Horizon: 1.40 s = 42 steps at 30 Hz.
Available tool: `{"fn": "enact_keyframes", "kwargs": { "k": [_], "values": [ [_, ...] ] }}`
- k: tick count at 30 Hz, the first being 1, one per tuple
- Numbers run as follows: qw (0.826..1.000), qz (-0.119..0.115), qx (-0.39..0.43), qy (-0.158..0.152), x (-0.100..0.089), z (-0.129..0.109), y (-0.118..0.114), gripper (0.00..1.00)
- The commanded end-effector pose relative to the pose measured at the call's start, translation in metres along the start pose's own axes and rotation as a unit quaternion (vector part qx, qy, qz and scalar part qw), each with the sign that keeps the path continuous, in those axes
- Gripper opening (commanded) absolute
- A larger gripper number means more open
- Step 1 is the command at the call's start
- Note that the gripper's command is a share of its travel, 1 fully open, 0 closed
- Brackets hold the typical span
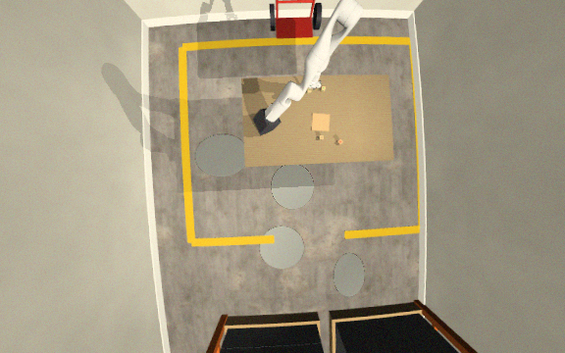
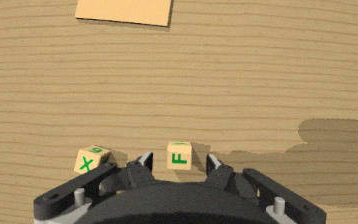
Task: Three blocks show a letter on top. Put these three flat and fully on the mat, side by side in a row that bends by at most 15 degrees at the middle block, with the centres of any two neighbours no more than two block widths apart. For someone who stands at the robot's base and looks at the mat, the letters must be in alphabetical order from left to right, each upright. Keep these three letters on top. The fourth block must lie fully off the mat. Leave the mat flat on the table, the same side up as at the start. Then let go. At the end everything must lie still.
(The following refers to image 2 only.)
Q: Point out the tan square mat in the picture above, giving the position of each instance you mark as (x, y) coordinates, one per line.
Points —
(143, 12)

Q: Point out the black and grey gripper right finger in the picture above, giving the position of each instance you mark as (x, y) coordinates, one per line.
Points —
(285, 206)

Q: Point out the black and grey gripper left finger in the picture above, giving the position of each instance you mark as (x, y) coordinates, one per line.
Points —
(69, 201)

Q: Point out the wooden letter block with green f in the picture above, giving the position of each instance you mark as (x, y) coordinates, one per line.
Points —
(179, 156)

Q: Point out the wooden block with green letter x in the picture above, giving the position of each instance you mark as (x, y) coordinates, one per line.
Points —
(91, 157)

